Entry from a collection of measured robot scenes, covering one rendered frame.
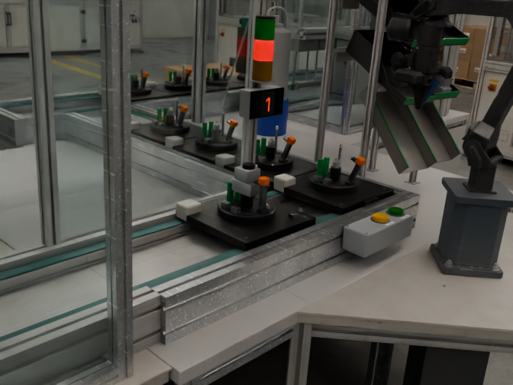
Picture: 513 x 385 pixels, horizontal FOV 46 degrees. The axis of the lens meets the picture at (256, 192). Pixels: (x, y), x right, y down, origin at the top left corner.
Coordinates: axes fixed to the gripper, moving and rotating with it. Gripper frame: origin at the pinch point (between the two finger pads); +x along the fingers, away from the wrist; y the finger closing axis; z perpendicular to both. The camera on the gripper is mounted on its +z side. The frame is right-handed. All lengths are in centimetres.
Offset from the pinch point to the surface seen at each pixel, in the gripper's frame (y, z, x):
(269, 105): 23.6, 28.9, 5.6
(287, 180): 16.4, 26.8, 26.7
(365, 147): -13.9, 23.1, 21.1
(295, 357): 47, -6, 52
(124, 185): 88, -2, 5
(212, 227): 51, 19, 28
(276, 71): -51, 94, 12
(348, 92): -80, 78, 21
